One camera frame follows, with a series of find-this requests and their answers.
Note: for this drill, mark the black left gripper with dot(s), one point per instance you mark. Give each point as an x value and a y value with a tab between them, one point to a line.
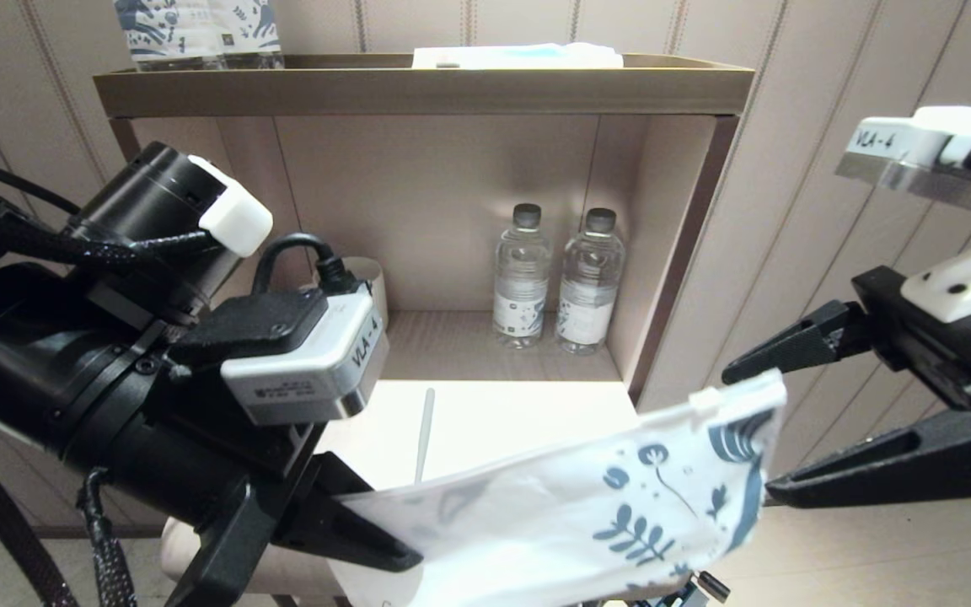
182	472

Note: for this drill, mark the white blue-patterned zip pouch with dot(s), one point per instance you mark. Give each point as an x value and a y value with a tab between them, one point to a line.
553	523

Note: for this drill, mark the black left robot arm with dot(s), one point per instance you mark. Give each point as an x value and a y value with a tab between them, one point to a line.
13	354

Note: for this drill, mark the patterned bag on shelf top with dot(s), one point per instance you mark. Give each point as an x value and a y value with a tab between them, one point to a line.
165	29

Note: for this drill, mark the grey toothbrush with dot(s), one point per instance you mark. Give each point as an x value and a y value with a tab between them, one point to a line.
425	430

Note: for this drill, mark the white ribbed mug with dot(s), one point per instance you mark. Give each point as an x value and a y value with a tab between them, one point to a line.
372	274

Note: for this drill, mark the clear plastic water bottle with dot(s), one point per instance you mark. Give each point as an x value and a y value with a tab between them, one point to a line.
589	278
522	270

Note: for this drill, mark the beige wooden shelf cabinet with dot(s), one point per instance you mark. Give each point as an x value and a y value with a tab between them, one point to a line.
452	185

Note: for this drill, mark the brown metal tray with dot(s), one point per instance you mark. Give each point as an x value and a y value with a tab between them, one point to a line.
418	91

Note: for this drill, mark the white blue flat packet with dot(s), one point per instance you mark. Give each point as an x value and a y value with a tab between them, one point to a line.
519	57

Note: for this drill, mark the blue patterned label bottle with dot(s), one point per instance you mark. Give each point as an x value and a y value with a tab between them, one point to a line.
254	25

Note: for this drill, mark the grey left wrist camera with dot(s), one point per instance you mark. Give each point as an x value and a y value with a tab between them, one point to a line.
317	371

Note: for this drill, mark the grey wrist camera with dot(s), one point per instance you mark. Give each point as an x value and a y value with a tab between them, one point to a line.
915	169
317	371

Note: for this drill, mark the black left camera bracket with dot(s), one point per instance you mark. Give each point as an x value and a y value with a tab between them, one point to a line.
249	324

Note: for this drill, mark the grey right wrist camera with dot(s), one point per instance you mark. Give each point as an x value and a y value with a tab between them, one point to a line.
915	169

